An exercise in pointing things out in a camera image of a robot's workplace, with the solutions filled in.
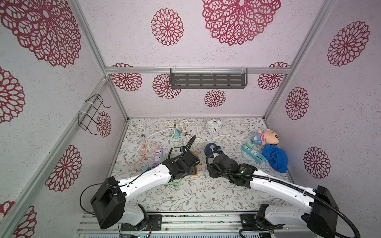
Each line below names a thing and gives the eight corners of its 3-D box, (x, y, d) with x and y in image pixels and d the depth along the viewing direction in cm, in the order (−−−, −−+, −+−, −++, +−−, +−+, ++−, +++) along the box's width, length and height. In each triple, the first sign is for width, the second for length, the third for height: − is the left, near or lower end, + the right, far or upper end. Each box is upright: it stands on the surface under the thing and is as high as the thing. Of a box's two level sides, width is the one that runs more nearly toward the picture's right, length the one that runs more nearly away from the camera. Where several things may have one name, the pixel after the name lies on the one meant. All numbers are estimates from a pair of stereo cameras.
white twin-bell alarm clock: (207, 134, 112) (209, 124, 103) (206, 129, 116) (208, 118, 106) (219, 134, 112) (222, 124, 103) (218, 129, 116) (221, 118, 106)
